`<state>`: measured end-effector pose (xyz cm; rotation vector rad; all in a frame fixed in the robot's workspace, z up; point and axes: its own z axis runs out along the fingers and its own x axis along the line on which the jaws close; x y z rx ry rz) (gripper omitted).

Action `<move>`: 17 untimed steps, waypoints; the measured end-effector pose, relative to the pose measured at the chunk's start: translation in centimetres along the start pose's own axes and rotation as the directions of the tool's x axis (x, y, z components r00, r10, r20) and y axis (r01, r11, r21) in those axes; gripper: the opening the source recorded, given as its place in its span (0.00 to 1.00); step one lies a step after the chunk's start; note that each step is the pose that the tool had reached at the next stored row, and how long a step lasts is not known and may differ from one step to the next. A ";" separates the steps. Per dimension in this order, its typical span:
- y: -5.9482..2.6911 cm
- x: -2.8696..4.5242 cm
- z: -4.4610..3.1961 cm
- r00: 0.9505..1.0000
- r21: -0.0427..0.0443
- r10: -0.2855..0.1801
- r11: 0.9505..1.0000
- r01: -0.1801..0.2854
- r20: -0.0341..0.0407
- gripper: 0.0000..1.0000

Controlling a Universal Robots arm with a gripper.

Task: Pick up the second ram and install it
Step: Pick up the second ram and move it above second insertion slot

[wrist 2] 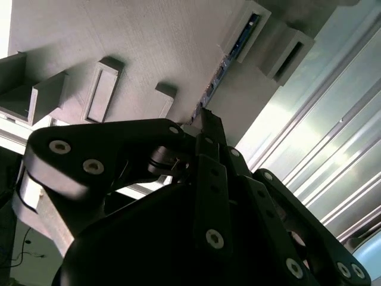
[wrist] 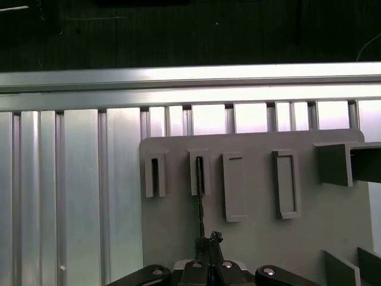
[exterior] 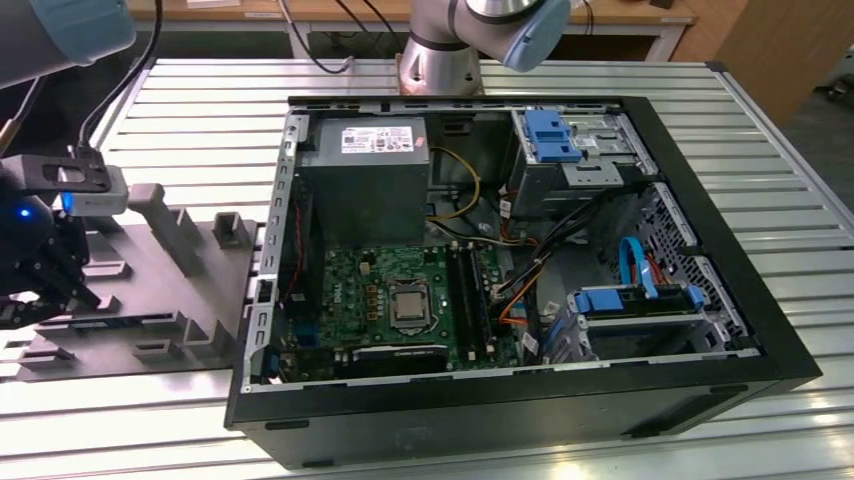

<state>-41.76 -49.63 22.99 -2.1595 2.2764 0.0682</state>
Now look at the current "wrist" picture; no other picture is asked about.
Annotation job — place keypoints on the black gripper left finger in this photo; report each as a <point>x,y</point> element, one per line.
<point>193,274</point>

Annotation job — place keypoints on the dark RAM stick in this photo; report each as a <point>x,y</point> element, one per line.
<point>200,178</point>

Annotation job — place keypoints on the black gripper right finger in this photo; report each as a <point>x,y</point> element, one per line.
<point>226,274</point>

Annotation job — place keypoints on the grey parts rack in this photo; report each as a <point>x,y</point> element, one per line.
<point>256,238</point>

